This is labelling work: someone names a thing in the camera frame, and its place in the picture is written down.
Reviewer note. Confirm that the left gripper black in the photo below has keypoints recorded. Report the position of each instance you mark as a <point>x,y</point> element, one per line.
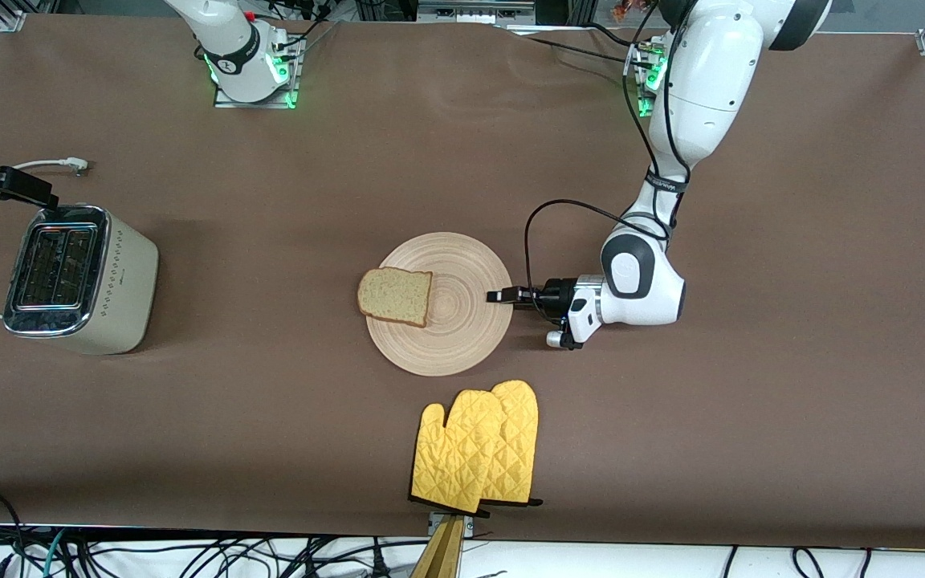
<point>555,295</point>

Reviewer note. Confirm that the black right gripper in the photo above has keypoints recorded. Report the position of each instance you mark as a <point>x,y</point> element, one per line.
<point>5,184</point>

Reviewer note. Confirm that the round wooden plate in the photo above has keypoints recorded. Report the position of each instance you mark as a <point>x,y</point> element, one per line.
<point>462,337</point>

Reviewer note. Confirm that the slice of bread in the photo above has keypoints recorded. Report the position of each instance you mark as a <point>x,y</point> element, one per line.
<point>394,295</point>

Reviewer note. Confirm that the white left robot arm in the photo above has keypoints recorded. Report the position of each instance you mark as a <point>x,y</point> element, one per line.
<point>703,80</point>

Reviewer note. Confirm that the metal base plate left arm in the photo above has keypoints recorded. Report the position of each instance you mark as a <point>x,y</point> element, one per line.
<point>643,108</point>

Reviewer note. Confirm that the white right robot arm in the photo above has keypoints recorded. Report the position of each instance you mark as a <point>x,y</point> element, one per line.
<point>234,56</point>

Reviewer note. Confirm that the beige chrome toaster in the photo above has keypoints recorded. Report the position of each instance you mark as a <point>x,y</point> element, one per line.
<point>121,273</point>

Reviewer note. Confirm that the yellow quilted oven mitt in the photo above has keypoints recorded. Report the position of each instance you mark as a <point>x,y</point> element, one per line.
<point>454,457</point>
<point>519,433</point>

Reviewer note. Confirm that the brown table cover sheet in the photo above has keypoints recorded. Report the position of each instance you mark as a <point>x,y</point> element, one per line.
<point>430,160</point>

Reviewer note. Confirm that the grey device box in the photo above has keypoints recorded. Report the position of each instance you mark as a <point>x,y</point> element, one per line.
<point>474,12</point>

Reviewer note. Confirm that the orange item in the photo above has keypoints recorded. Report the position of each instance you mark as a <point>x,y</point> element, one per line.
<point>631,10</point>

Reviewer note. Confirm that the small metal bracket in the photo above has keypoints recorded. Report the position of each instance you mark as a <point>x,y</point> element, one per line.
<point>433,523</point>

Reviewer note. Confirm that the tan wooden post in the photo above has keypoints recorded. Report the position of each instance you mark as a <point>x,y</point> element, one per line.
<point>440,558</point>

